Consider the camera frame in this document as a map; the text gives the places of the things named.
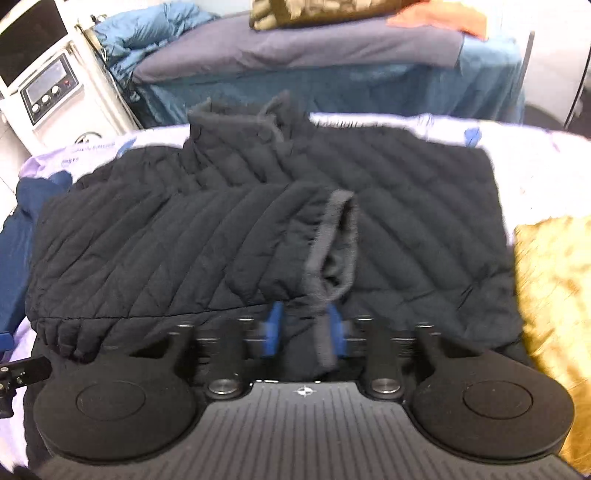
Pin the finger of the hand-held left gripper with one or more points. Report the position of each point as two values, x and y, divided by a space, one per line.
25 369

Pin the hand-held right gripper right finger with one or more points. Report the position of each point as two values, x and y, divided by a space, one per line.
335 334

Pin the orange cloth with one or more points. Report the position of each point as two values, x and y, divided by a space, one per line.
443 18

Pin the navy blue garment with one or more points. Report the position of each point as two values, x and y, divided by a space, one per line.
18 258

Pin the lavender floral bed sheet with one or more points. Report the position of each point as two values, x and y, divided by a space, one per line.
531 166

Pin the light blue puffy jacket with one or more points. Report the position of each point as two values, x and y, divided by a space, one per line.
138 41

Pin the white machine with knobs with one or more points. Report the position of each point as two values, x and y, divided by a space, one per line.
55 78

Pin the teal bed sheet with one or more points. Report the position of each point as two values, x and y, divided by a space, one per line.
369 87

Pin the black quilted jacket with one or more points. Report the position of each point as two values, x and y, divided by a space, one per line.
207 240

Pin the golden yellow cloth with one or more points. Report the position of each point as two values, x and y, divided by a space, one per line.
554 314

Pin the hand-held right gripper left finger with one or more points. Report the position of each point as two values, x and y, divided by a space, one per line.
275 332

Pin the camouflage cloth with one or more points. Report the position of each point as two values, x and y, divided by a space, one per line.
314 11

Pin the grey blanket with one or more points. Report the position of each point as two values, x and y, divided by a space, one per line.
300 46

